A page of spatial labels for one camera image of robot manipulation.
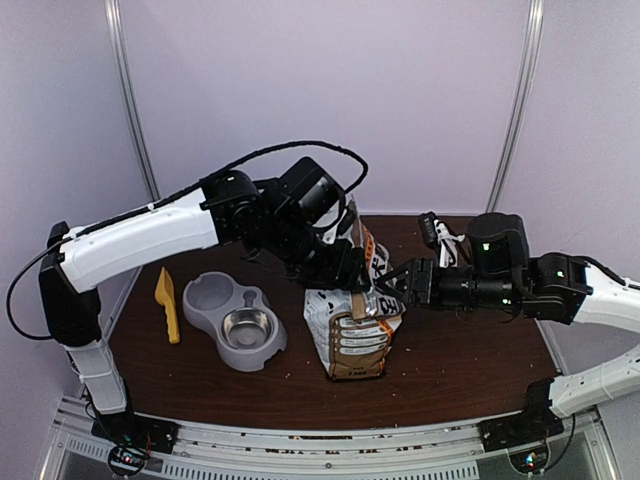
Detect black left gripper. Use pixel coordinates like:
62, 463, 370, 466
263, 212, 373, 292

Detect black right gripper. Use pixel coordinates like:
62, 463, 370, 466
377, 258, 520, 311

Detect dog food bag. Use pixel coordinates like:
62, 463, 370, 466
303, 196, 406, 382

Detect yellow plastic scoop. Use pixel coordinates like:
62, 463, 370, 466
154, 267, 180, 345

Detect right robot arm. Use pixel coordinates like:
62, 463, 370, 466
374, 212, 639, 333

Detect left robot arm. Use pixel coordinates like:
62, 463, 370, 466
38, 157, 371, 444

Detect grey double pet feeder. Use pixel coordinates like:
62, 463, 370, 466
182, 272, 288, 373

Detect steel bowl in feeder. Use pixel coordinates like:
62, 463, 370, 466
221, 307, 274, 350

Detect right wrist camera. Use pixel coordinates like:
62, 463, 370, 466
418, 212, 467, 268

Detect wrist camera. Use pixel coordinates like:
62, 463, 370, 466
418, 212, 467, 268
314, 201, 357, 244

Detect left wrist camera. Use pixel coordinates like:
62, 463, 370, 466
314, 201, 357, 244

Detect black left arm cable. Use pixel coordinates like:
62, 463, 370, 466
5, 141, 370, 341

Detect front aluminium rail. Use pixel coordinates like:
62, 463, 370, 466
49, 394, 601, 480

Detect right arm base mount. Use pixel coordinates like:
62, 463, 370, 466
478, 410, 564, 452

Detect right aluminium frame post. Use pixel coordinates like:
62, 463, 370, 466
485, 0, 545, 212

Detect aluminium frame post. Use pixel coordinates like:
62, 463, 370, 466
104, 0, 160, 200
485, 0, 545, 212

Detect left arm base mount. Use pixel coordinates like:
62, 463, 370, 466
91, 411, 179, 454

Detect left aluminium frame post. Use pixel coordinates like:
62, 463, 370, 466
104, 0, 160, 200

